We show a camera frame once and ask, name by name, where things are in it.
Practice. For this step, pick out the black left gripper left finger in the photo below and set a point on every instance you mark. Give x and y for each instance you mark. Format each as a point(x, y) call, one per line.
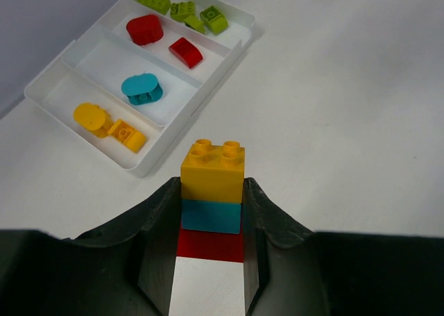
point(122, 267)

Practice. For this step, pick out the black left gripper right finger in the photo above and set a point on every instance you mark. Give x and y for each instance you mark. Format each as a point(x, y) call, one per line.
point(291, 270)

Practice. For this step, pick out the yellow square lego brick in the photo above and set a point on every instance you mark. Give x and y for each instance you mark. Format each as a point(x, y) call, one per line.
point(212, 172)

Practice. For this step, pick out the yellow curved lego brick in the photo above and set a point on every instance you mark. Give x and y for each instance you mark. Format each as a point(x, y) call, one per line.
point(127, 135)

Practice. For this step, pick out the yellow rounded lego brick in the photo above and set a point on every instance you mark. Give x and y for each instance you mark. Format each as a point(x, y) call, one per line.
point(93, 118)

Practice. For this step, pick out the teal rounded lego brick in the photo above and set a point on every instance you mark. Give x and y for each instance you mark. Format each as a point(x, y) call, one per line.
point(142, 89)

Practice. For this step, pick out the red curved lego brick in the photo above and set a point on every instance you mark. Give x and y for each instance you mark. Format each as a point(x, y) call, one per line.
point(186, 52)

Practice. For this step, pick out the red rounded lego brick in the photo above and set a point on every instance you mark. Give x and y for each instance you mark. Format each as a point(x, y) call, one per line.
point(145, 30)

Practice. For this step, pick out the lime green small lego brick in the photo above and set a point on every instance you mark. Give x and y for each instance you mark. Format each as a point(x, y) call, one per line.
point(195, 23)

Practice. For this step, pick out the lime green square lego brick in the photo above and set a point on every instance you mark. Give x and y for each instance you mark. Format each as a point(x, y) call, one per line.
point(214, 20)

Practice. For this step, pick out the long lime green lego brick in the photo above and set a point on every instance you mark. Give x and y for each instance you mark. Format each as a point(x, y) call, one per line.
point(160, 6)

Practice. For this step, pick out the white divided sorting tray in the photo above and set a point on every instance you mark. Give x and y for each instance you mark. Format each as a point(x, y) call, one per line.
point(92, 68)

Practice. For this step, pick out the lime green stepped lego brick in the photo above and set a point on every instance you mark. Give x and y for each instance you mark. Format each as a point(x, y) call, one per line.
point(182, 10)

